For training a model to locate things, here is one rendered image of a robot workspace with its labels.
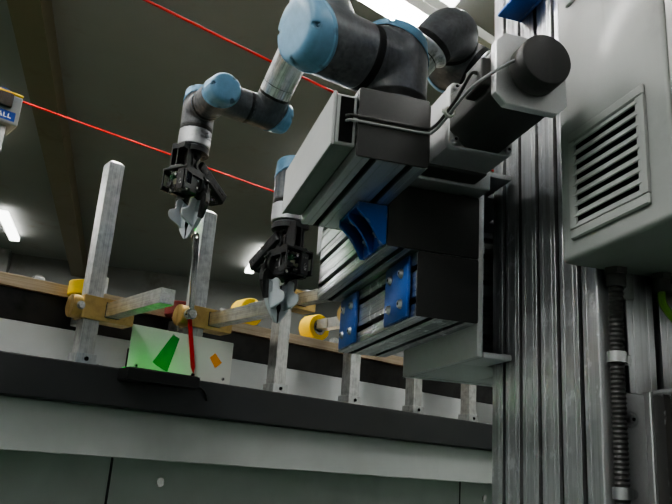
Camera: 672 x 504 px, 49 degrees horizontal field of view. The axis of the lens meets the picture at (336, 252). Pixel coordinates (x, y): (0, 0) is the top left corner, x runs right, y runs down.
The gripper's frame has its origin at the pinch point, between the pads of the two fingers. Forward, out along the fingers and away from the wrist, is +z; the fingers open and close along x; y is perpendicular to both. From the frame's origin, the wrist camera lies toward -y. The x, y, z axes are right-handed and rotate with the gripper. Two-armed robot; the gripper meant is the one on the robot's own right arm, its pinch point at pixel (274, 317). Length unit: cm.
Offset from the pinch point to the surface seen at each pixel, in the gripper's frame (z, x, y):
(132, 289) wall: -230, 387, -927
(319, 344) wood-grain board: -6, 50, -45
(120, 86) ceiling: -257, 110, -392
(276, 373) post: 7.5, 19.9, -25.2
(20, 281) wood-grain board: -7, -38, -46
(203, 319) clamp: -2.0, -2.8, -24.4
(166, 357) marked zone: 8.1, -11.0, -24.5
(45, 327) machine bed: 2, -31, -47
